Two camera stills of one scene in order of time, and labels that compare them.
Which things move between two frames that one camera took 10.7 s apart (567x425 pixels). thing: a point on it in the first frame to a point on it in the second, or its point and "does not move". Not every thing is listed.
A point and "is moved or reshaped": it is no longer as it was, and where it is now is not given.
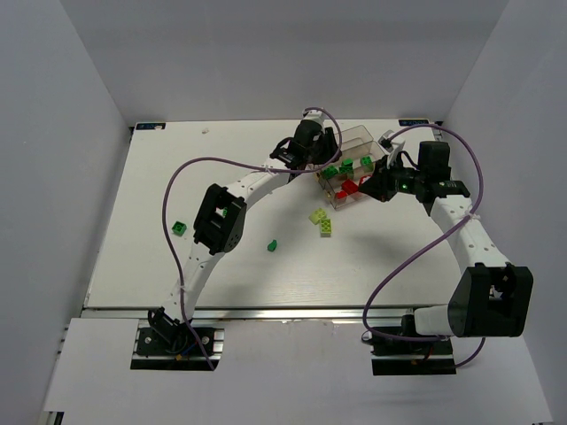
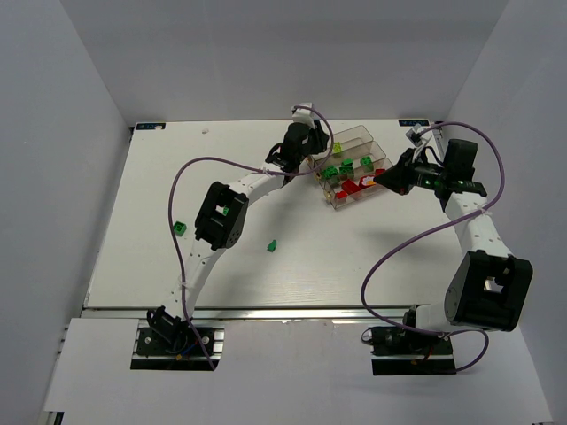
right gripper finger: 374,187 to 396,183
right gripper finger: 381,167 to 398,170
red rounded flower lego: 363,179 does not move
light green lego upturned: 326,227 is moved or reshaped
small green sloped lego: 272,246 does not move
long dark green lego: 368,163 does not move
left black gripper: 330,144 does not move
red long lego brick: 350,187 does not move
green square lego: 329,172 does not move
